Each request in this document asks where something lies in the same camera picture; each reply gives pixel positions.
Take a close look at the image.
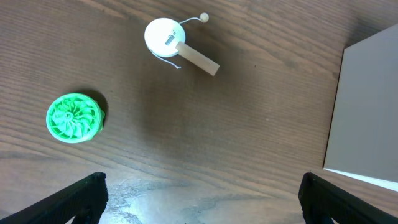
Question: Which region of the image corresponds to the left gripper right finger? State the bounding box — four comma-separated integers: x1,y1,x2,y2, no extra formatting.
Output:
298,172,397,224

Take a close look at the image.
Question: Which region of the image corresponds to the white cardboard box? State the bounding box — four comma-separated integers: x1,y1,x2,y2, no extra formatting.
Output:
323,26,397,191

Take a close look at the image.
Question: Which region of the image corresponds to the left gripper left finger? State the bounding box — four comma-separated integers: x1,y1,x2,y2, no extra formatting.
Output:
1,172,108,224

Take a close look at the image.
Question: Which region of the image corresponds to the white drum toy wooden handle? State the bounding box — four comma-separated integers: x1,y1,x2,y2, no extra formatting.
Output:
144,12,220,76

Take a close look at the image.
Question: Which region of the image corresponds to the green plastic wheel toy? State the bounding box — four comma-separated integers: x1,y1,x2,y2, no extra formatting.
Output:
46,93,105,144

